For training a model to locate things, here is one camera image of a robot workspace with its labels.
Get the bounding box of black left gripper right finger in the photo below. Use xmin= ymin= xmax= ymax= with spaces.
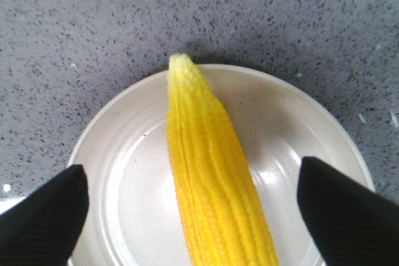
xmin=297 ymin=156 xmax=398 ymax=265

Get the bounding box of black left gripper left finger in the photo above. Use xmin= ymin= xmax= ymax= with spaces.
xmin=1 ymin=164 xmax=89 ymax=265

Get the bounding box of beige round plate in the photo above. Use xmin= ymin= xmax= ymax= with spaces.
xmin=70 ymin=64 xmax=373 ymax=265

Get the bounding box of yellow corn cob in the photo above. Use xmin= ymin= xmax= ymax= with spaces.
xmin=167 ymin=54 xmax=278 ymax=265

